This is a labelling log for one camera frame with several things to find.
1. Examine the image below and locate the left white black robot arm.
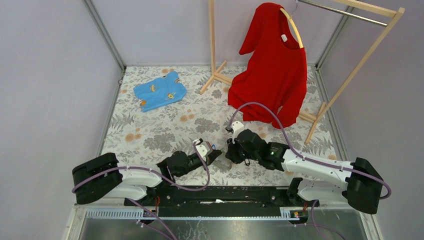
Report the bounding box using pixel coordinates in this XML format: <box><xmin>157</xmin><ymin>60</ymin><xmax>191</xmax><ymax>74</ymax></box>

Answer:
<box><xmin>71</xmin><ymin>149</ymin><xmax>222</xmax><ymax>206</ymax></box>

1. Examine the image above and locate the floral patterned table mat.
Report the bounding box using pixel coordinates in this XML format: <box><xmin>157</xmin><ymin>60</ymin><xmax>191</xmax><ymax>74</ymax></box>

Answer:
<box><xmin>100</xmin><ymin>66</ymin><xmax>342</xmax><ymax>186</ymax></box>

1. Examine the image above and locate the blue child t-shirt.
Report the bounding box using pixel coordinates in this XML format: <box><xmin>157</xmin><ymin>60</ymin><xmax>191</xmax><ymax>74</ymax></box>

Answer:
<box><xmin>133</xmin><ymin>71</ymin><xmax>187</xmax><ymax>113</ymax></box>

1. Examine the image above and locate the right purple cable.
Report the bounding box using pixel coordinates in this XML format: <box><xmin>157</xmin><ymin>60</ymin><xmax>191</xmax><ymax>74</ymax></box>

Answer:
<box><xmin>225</xmin><ymin>101</ymin><xmax>393</xmax><ymax>200</ymax></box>

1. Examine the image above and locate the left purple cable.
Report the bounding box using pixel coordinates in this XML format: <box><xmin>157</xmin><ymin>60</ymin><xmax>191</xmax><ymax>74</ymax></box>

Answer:
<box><xmin>71</xmin><ymin>142</ymin><xmax>212</xmax><ymax>195</ymax></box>

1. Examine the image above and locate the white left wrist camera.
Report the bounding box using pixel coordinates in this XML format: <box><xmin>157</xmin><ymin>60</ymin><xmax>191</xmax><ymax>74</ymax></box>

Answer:
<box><xmin>192</xmin><ymin>138</ymin><xmax>213</xmax><ymax>161</ymax></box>

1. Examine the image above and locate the wooden clothes rack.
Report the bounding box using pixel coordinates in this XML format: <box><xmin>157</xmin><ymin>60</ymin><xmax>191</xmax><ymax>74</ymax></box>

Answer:
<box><xmin>199</xmin><ymin>0</ymin><xmax>405</xmax><ymax>145</ymax></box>

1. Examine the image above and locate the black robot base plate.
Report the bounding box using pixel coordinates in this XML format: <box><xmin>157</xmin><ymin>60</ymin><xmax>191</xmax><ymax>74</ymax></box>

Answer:
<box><xmin>125</xmin><ymin>184</ymin><xmax>321</xmax><ymax>220</ymax></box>

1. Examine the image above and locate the wooden clothes hanger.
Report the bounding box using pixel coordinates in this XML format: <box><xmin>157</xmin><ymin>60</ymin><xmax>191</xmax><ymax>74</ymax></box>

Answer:
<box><xmin>279</xmin><ymin>0</ymin><xmax>304</xmax><ymax>49</ymax></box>

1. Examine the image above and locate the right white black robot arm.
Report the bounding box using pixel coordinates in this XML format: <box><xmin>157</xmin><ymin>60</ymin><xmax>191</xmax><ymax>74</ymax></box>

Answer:
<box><xmin>225</xmin><ymin>129</ymin><xmax>383</xmax><ymax>215</ymax></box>

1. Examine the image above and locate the purple cable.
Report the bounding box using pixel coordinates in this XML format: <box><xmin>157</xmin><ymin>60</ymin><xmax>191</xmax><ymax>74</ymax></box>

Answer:
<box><xmin>225</xmin><ymin>101</ymin><xmax>393</xmax><ymax>200</ymax></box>
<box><xmin>71</xmin><ymin>142</ymin><xmax>212</xmax><ymax>195</ymax></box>

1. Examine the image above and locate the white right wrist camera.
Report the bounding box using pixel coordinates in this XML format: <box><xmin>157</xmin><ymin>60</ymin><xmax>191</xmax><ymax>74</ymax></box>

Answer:
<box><xmin>225</xmin><ymin>121</ymin><xmax>245</xmax><ymax>144</ymax></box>

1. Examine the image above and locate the red long sleeve shirt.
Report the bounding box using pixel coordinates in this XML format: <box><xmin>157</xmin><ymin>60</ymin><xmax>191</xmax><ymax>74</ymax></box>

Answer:
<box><xmin>228</xmin><ymin>2</ymin><xmax>308</xmax><ymax>128</ymax></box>

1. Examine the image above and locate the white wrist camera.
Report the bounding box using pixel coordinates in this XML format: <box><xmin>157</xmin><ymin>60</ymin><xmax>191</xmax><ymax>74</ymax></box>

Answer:
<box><xmin>192</xmin><ymin>138</ymin><xmax>213</xmax><ymax>161</ymax></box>
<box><xmin>225</xmin><ymin>121</ymin><xmax>245</xmax><ymax>144</ymax></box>

